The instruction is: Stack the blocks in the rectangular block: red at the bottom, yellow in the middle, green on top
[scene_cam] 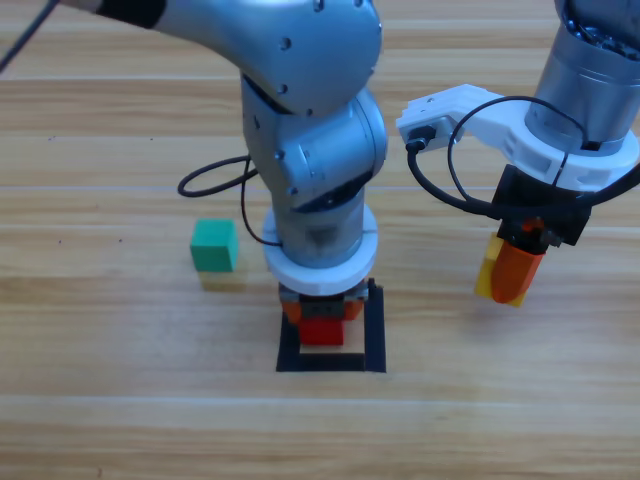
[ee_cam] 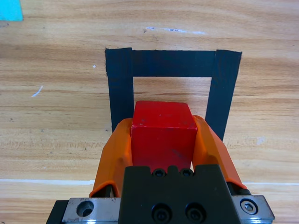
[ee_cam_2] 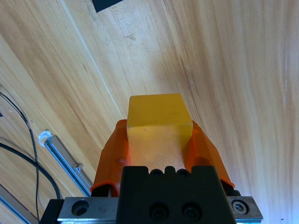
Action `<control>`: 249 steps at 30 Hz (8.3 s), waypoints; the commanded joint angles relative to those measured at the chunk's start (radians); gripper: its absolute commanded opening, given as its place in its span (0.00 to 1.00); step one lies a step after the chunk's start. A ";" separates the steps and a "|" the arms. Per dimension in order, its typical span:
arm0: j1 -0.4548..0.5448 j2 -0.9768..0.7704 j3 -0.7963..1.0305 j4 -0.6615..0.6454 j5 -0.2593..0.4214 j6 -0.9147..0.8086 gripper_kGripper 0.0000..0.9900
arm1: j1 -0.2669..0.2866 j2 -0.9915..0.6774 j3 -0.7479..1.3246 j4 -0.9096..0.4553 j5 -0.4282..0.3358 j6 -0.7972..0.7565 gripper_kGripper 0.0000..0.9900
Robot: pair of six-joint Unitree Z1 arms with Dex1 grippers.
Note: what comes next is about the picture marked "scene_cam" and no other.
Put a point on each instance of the red wooden block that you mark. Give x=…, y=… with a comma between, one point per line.
x=322, y=334

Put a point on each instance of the black tape square outline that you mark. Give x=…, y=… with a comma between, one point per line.
x=375, y=340

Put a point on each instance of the yellow wooden block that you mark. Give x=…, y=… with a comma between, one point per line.
x=486, y=275

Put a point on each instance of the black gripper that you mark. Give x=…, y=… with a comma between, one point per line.
x=545, y=205
x=325, y=306

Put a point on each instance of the green wooden block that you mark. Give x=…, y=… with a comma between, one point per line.
x=212, y=245

